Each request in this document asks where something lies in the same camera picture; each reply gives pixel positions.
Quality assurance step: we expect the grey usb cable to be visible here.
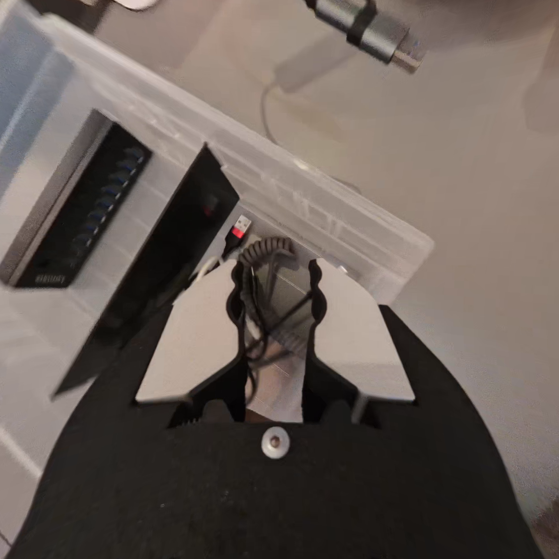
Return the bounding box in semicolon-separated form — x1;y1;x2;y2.
238;236;313;407

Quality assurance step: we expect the clear plastic bin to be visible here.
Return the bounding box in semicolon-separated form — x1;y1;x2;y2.
0;0;435;481

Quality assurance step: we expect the black rectangular usb hub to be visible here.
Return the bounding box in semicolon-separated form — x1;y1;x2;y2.
0;109;153;289

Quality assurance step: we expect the black hub cable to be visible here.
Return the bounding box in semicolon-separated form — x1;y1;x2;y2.
306;0;425;74

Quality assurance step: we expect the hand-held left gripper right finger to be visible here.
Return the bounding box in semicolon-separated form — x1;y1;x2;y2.
303;260;417;422

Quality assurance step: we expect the black divider panel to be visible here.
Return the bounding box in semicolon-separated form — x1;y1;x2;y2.
50;143;241;400

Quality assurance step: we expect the black usb cable red collar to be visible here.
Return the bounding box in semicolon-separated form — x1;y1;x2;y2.
223;214;253;263

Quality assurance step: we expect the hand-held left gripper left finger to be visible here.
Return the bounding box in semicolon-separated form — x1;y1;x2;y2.
135;261;245;404

